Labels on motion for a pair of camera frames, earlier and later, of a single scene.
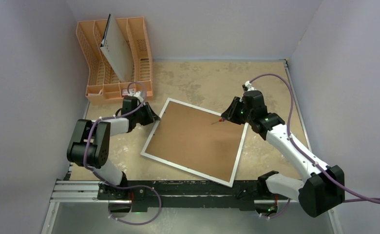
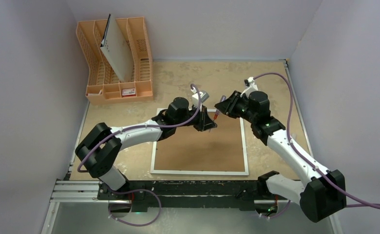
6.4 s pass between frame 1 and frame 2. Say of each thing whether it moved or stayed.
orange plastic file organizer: stayed
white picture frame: moved
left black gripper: moved
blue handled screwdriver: moved
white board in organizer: stayed
